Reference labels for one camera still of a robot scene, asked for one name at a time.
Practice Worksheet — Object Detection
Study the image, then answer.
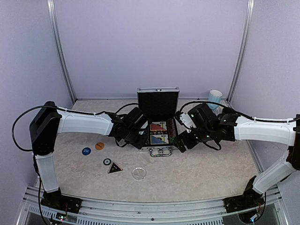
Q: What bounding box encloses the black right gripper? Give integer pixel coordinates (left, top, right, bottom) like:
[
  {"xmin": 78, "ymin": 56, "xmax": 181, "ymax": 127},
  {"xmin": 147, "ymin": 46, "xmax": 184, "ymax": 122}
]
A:
[{"xmin": 173, "ymin": 126, "xmax": 214, "ymax": 152}]

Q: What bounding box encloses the red playing card deck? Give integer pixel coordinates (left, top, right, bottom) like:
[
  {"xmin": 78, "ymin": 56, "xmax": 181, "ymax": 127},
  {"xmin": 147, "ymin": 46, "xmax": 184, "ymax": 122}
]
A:
[{"xmin": 150, "ymin": 121, "xmax": 167, "ymax": 131}]

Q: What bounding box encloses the aluminium poker case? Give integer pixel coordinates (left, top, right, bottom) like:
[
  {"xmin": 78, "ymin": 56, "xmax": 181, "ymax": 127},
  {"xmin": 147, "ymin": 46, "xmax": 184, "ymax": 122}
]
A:
[{"xmin": 137, "ymin": 87, "xmax": 180, "ymax": 158}]

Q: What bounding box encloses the black triangular dealer button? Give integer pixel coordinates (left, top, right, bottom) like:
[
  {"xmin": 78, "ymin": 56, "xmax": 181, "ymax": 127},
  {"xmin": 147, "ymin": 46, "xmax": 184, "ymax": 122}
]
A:
[{"xmin": 108, "ymin": 161, "xmax": 123, "ymax": 174}]

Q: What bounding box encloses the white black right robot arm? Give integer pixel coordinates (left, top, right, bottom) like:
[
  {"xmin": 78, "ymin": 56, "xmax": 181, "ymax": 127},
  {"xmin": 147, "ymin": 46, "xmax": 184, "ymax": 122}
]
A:
[{"xmin": 174, "ymin": 101, "xmax": 300, "ymax": 213}]

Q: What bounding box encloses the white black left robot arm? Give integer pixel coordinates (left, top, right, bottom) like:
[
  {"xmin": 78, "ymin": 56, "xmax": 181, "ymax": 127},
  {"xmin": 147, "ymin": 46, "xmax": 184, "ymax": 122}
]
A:
[{"xmin": 11, "ymin": 101, "xmax": 150, "ymax": 211}]

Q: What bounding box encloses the right poker chip row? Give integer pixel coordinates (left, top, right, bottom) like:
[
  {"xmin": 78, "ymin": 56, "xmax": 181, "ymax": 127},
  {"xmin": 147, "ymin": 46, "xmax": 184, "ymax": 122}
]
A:
[{"xmin": 166, "ymin": 119, "xmax": 176, "ymax": 139}]

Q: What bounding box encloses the red dice row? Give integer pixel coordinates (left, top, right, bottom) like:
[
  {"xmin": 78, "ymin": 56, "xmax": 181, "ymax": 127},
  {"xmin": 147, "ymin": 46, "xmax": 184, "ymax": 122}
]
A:
[{"xmin": 150, "ymin": 131, "xmax": 168, "ymax": 135}]

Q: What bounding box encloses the orange round button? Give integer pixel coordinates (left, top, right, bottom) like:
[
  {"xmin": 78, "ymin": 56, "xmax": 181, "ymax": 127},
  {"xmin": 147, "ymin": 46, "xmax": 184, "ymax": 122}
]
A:
[{"xmin": 95, "ymin": 142, "xmax": 105, "ymax": 150}]

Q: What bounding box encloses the clear round plastic lid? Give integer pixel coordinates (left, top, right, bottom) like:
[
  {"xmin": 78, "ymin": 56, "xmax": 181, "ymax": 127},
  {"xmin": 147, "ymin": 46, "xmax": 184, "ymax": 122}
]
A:
[{"xmin": 132, "ymin": 167, "xmax": 147, "ymax": 180}]

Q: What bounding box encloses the blue small blind button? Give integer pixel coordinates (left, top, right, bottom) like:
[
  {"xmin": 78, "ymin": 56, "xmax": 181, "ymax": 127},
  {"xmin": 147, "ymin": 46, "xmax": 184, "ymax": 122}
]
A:
[{"xmin": 82, "ymin": 147, "xmax": 91, "ymax": 156}]

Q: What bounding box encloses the light blue ribbed cup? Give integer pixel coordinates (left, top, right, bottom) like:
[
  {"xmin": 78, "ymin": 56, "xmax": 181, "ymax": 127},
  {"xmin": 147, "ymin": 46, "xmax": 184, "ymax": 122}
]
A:
[{"xmin": 208, "ymin": 90, "xmax": 223, "ymax": 110}]

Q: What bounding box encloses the front aluminium rail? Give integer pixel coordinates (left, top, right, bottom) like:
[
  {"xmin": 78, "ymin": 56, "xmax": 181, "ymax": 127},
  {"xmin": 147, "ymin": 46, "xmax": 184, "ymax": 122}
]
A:
[{"xmin": 16, "ymin": 189, "xmax": 288, "ymax": 225}]

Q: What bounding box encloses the right aluminium frame post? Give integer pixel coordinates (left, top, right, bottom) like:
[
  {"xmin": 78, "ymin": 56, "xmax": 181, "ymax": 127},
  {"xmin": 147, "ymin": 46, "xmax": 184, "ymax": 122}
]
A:
[{"xmin": 226, "ymin": 0, "xmax": 255, "ymax": 104}]

